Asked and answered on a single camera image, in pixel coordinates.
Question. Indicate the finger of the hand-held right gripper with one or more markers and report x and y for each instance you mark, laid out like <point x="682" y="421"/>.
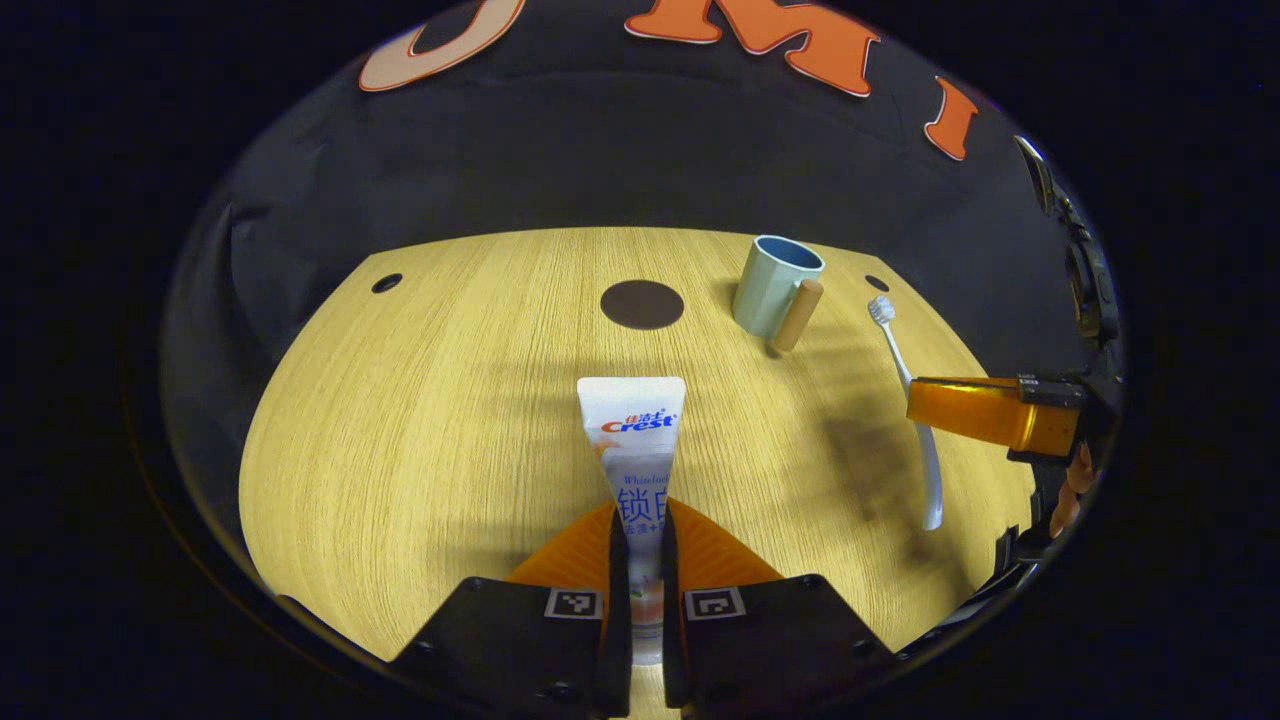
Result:
<point x="1015" y="560"/>
<point x="960" y="408"/>

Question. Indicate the white toothbrush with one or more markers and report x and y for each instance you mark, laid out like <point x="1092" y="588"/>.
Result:
<point x="928" y="470"/>

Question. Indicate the white toothpaste tube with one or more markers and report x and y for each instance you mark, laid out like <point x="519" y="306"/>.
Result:
<point x="632" y="440"/>

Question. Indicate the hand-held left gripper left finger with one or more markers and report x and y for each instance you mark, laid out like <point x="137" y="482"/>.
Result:
<point x="618" y="620"/>

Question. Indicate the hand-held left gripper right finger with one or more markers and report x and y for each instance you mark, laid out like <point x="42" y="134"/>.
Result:
<point x="670" y="620"/>

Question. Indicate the light blue cup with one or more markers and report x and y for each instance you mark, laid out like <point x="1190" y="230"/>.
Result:
<point x="765" y="295"/>

